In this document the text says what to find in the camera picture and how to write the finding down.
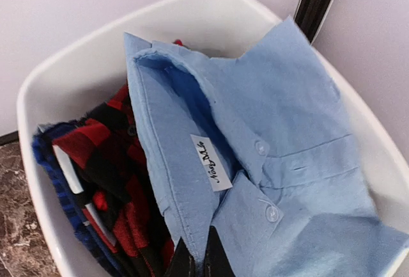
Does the red black plaid shirt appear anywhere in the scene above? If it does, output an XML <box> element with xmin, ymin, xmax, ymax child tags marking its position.
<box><xmin>52</xmin><ymin>86</ymin><xmax>176</xmax><ymax>276</ymax></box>

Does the white plastic bin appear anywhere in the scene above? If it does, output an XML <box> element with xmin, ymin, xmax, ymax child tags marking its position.
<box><xmin>17</xmin><ymin>0</ymin><xmax>408</xmax><ymax>276</ymax></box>

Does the light blue long sleeve shirt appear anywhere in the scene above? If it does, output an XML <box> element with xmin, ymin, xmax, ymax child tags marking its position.
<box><xmin>124</xmin><ymin>19</ymin><xmax>408</xmax><ymax>276</ymax></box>

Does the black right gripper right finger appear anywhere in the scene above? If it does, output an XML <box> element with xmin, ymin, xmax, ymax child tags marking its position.
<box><xmin>204</xmin><ymin>226</ymin><xmax>235</xmax><ymax>277</ymax></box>

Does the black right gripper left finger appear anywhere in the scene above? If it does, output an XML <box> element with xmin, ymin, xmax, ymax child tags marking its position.
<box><xmin>164</xmin><ymin>238</ymin><xmax>192</xmax><ymax>277</ymax></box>

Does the blue black plaid shirt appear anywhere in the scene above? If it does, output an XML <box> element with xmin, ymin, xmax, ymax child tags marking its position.
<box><xmin>31</xmin><ymin>121</ymin><xmax>126</xmax><ymax>276</ymax></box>

